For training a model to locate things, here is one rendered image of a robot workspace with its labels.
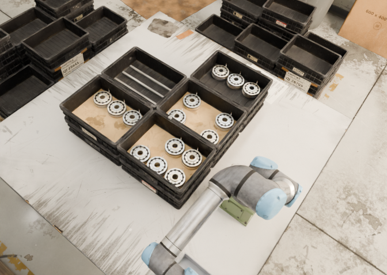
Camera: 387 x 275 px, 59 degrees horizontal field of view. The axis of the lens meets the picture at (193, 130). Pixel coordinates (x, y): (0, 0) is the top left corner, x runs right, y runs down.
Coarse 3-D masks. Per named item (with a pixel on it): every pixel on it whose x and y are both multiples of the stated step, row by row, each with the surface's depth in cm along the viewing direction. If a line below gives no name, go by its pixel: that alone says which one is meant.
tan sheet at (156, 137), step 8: (152, 128) 185; (160, 128) 186; (144, 136) 182; (152, 136) 182; (160, 136) 183; (168, 136) 183; (136, 144) 179; (144, 144) 179; (152, 144) 179; (160, 144) 180; (184, 144) 181; (152, 152) 177; (160, 152) 177; (168, 160) 175; (176, 160) 175; (168, 168) 172; (184, 168) 173
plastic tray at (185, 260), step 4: (184, 256) 161; (188, 256) 157; (180, 260) 157; (184, 260) 160; (188, 260) 160; (192, 260) 157; (180, 264) 158; (184, 264) 159; (188, 264) 159; (192, 264) 159; (196, 264) 157; (184, 268) 158; (192, 268) 158; (196, 268) 158; (200, 268) 157; (196, 272) 157; (200, 272) 157; (204, 272) 157; (208, 272) 153
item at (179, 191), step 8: (152, 112) 179; (160, 112) 179; (144, 120) 176; (168, 120) 177; (136, 128) 172; (184, 128) 175; (128, 136) 169; (120, 144) 166; (208, 144) 170; (128, 152) 164; (136, 160) 162; (208, 160) 166; (144, 168) 161; (200, 168) 162; (160, 176) 158; (168, 184) 156; (184, 184) 157; (176, 192) 157
